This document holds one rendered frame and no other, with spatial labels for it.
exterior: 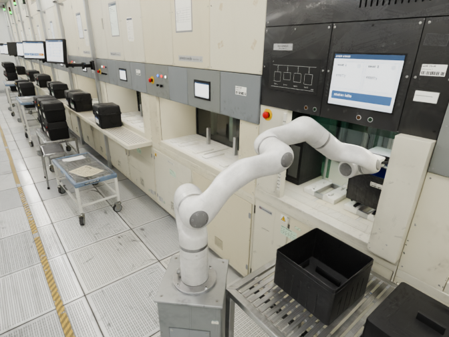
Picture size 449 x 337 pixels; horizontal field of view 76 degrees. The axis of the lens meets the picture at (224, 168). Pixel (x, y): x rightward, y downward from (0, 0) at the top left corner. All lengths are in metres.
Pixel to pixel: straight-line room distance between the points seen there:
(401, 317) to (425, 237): 0.34
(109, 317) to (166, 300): 1.08
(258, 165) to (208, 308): 0.61
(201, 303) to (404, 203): 0.89
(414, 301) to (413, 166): 0.49
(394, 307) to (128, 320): 1.63
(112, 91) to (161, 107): 1.50
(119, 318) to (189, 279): 1.09
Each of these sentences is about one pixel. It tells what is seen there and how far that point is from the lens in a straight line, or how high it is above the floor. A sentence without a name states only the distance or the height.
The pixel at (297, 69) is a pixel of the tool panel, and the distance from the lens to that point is 1.53.
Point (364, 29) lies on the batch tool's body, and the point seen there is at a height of 1.77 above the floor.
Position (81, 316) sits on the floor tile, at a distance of 2.40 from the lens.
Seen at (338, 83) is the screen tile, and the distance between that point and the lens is 1.40.
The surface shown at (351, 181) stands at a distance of 1.68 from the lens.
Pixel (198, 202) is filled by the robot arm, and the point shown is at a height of 1.18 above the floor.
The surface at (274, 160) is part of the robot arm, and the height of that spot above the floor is 1.32.
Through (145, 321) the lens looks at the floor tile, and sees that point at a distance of 2.24.
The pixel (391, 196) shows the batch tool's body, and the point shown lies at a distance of 1.33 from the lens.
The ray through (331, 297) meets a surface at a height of 0.90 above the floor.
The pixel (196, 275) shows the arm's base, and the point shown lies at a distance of 1.26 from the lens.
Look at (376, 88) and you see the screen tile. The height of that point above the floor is 1.56.
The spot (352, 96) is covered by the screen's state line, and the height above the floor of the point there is 1.51.
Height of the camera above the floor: 1.69
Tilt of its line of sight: 23 degrees down
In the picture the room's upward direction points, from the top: 1 degrees clockwise
